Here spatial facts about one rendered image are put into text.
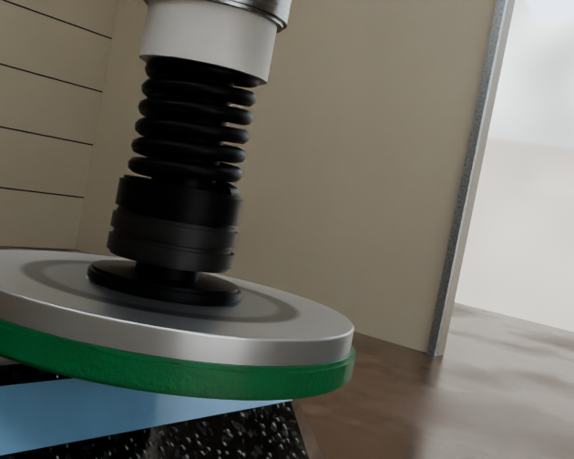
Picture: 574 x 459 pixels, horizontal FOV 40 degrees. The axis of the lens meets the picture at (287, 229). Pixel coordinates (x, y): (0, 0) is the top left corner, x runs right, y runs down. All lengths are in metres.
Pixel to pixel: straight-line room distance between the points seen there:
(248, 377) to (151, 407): 0.18
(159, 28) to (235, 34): 0.04
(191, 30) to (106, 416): 0.23
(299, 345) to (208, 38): 0.16
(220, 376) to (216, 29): 0.17
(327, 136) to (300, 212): 0.62
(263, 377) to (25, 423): 0.16
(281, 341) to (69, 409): 0.16
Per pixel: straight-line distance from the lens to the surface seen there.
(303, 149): 6.14
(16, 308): 0.36
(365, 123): 5.91
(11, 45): 7.02
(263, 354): 0.35
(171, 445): 0.51
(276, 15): 0.42
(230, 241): 0.42
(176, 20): 0.41
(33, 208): 7.31
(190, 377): 0.34
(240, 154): 0.42
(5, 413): 0.45
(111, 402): 0.50
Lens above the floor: 0.95
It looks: 3 degrees down
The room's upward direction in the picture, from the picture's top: 11 degrees clockwise
